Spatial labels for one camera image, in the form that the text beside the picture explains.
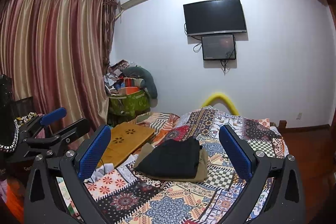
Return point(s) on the black pants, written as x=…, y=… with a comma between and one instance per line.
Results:
x=171, y=160

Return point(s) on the small black wall monitor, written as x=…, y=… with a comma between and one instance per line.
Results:
x=218, y=47

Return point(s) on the pink gold striped curtain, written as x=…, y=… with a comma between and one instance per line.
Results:
x=57, y=53

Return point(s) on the wooden bed post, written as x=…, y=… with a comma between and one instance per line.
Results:
x=282, y=126

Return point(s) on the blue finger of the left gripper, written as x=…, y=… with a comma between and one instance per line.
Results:
x=66, y=136
x=53, y=116

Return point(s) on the patchwork patterned bedspread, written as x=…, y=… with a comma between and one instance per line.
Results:
x=126, y=196

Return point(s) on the white wall socket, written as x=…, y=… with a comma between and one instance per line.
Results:
x=299, y=116

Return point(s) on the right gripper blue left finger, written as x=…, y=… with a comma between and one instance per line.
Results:
x=90, y=152

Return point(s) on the wooden lap desk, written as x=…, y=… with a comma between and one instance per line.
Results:
x=125, y=139

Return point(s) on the khaki folded pants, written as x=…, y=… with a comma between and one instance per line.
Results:
x=202, y=172

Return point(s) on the large black wall television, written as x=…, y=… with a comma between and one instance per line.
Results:
x=214, y=17

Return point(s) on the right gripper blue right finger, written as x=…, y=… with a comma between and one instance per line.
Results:
x=240, y=154

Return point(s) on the yellow foam tube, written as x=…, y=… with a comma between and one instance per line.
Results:
x=224, y=99

